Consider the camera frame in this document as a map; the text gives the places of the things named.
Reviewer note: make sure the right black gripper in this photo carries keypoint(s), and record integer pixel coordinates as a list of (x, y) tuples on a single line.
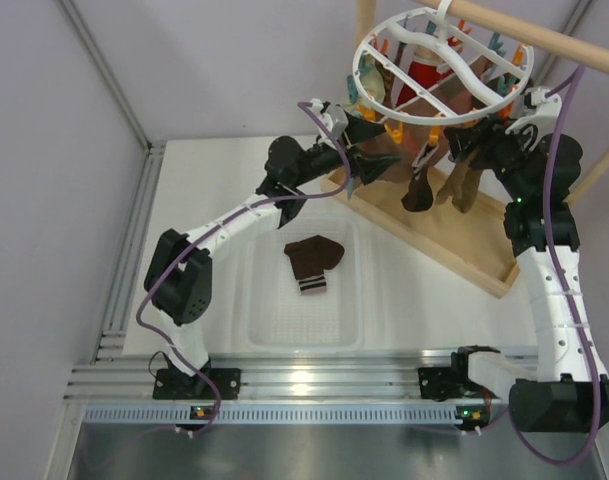
[(487, 134)]

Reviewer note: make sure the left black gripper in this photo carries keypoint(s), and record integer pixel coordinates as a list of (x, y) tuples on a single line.
[(364, 167)]

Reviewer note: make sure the orange clothes peg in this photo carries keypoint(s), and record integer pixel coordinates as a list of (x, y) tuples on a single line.
[(396, 134)]

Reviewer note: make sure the dark brown sock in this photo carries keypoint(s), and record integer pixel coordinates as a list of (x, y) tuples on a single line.
[(310, 259), (419, 197)]

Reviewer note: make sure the white round clip hanger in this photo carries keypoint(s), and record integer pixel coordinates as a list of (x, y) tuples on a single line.
[(428, 28)]

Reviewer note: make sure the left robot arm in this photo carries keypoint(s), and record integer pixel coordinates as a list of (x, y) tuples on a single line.
[(179, 282)]

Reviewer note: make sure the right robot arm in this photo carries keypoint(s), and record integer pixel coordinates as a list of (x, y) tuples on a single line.
[(569, 390)]

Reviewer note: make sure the brown hanging cloth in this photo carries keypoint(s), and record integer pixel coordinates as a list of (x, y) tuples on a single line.
[(451, 92)]

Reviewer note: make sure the tan hanging sock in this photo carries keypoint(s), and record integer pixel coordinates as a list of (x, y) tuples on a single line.
[(461, 186)]

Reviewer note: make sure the red santa sock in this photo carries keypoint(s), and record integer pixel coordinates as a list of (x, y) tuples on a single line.
[(427, 68)]

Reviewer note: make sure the white plastic basket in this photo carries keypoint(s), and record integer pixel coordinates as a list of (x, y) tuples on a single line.
[(277, 318)]

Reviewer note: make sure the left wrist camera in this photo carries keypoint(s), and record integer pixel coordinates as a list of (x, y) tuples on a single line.
[(331, 119)]

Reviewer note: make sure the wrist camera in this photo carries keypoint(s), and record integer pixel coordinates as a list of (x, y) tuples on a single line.
[(331, 119), (541, 109)]

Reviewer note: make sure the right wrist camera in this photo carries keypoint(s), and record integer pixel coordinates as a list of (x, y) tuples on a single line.
[(541, 109)]

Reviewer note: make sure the wooden drying rack frame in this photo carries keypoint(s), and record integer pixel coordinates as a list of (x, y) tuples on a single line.
[(474, 244)]

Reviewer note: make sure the aluminium mounting rail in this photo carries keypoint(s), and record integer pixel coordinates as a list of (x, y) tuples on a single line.
[(332, 390)]

